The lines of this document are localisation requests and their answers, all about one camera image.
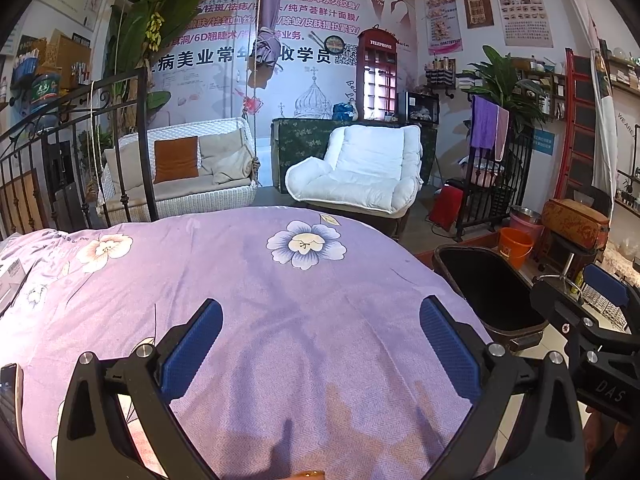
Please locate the potted green plant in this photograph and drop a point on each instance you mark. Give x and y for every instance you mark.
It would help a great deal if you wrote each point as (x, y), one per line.
(505, 80)

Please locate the black metal rack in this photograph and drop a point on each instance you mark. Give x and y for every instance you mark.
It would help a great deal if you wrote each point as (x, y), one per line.
(490, 195)

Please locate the blue ornament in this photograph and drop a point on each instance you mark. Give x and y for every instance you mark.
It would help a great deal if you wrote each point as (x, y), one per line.
(344, 111)

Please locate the white wicker swing sofa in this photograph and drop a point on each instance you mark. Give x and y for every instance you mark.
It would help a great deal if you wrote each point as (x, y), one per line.
(200, 200)

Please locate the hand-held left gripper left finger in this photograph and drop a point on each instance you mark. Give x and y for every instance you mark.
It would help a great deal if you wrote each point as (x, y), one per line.
(192, 340)

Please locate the red bag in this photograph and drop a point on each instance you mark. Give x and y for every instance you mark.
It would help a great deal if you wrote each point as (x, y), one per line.
(446, 207)

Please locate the purple floral blanket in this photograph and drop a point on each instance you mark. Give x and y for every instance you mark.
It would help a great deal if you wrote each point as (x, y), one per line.
(275, 310)

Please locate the red ladder shelf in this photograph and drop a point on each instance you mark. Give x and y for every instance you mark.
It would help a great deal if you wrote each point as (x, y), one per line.
(565, 125)

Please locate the brown cushion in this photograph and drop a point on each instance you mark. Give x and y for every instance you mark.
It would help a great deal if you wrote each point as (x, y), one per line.
(176, 160)

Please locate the purple towel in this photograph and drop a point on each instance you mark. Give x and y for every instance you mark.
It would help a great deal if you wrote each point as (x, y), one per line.
(484, 122)

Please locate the pink towel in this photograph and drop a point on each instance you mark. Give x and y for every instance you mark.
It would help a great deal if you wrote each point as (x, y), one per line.
(501, 132)

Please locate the green tin bucket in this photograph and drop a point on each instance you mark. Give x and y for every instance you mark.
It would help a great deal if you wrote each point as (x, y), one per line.
(45, 91)

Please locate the smartphone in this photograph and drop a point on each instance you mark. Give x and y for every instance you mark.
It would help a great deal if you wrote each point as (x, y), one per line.
(10, 405)

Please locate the black wall shelf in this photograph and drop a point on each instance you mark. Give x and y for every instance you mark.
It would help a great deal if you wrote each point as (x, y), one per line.
(440, 77)

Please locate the metal basin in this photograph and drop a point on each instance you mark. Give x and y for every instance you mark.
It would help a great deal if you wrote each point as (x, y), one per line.
(526, 212)

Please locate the orange bucket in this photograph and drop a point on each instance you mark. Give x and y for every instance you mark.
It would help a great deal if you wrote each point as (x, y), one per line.
(515, 250)

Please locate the pink basin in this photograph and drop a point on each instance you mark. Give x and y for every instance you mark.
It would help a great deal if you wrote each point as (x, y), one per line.
(527, 230)

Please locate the black metal bed frame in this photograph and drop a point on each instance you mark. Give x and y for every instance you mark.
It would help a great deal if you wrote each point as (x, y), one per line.
(145, 135)

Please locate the white lounge chair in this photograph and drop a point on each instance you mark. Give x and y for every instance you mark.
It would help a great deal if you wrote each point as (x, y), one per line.
(360, 170)

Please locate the brown wicker trash bin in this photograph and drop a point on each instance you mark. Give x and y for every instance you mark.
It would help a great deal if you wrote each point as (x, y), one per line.
(490, 285)

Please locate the brown cardboard box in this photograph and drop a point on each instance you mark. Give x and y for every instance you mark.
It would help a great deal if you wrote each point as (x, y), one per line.
(65, 57)

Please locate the red telephone booth cabinet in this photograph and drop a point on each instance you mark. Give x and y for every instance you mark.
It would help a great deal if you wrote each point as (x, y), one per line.
(377, 70)

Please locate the hanging purple cloth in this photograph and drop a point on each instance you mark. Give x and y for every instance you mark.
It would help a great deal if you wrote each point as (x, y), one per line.
(270, 10)

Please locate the large wall poster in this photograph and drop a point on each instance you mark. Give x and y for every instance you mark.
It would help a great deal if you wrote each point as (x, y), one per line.
(320, 10)

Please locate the pink wall poster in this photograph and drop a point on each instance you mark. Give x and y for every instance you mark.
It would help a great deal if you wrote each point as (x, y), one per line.
(442, 10)

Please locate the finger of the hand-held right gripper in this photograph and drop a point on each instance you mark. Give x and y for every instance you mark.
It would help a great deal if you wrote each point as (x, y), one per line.
(605, 282)
(555, 300)

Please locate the brown patterned case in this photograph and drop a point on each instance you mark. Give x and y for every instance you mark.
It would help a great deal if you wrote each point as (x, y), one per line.
(575, 222)

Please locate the eyebrow chart wall poster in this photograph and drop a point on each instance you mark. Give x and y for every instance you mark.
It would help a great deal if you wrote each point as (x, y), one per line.
(522, 2)

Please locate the white cardboard box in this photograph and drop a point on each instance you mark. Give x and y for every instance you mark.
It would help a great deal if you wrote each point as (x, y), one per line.
(12, 285)

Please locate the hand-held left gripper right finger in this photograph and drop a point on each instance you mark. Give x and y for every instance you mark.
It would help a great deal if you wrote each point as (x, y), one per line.
(450, 345)

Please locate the beige cushion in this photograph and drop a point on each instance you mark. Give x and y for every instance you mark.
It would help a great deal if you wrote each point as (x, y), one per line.
(225, 157)
(130, 170)

